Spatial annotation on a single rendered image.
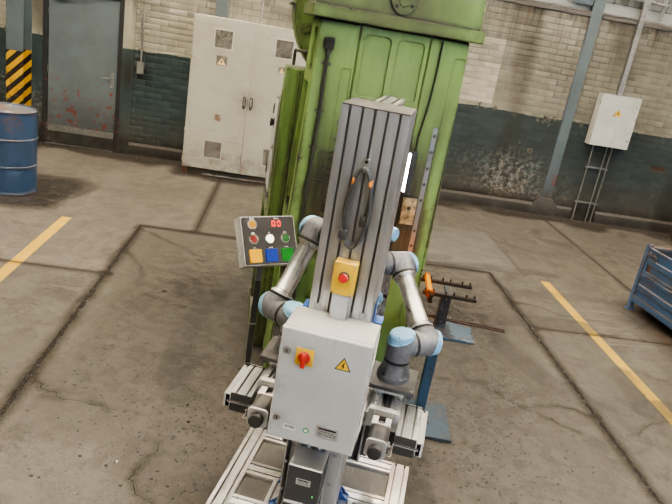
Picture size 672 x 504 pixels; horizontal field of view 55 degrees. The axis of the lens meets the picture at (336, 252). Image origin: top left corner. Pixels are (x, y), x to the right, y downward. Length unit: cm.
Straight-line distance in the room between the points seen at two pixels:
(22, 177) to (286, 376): 569
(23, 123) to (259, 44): 313
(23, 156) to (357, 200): 571
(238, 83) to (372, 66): 528
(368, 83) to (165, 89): 623
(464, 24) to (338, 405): 233
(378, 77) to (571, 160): 703
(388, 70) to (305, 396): 208
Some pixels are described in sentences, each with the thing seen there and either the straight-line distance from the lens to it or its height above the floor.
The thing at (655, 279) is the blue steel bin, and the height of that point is 44.
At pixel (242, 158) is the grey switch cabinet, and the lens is 915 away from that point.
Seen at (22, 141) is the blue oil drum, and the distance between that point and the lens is 767.
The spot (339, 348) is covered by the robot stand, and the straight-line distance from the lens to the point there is 237.
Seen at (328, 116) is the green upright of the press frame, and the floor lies 177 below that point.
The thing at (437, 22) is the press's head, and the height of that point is 238.
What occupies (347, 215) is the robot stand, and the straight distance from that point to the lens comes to 241.
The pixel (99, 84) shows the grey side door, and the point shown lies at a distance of 1005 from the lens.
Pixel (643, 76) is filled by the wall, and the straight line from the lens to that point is 1086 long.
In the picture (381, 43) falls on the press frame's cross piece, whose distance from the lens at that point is 387.
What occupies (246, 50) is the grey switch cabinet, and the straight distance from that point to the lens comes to 897.
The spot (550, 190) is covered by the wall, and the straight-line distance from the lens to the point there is 1063.
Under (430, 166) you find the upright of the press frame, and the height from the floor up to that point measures 156.
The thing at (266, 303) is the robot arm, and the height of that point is 101.
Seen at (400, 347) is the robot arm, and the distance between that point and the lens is 291.
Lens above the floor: 229
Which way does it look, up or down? 19 degrees down
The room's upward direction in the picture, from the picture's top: 10 degrees clockwise
